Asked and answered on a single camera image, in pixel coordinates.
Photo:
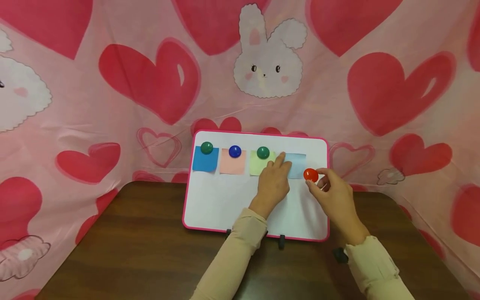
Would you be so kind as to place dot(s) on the person's right hand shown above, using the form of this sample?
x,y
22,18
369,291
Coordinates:
x,y
339,204

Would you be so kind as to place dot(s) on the person's left hand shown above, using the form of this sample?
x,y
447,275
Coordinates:
x,y
273,185

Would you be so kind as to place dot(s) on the light blue sticky note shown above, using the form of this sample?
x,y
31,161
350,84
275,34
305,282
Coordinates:
x,y
299,166

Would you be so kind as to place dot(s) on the red round magnet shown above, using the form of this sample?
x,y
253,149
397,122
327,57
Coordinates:
x,y
310,175

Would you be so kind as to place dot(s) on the person's right forearm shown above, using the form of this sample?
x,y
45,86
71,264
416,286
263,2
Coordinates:
x,y
377,271

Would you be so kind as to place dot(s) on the yellow-green sticky note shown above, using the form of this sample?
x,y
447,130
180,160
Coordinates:
x,y
257,166

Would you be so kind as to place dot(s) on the dark green round magnet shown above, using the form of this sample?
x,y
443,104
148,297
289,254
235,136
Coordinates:
x,y
263,152
206,147

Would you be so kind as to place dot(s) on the pink sticky note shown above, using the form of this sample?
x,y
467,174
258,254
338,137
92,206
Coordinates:
x,y
232,165

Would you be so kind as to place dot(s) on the black wrist band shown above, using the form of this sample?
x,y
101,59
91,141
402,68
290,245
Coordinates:
x,y
340,255

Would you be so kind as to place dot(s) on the blue round magnet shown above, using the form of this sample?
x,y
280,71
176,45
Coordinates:
x,y
235,151

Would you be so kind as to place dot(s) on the white board with pink frame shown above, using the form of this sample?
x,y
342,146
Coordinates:
x,y
217,200

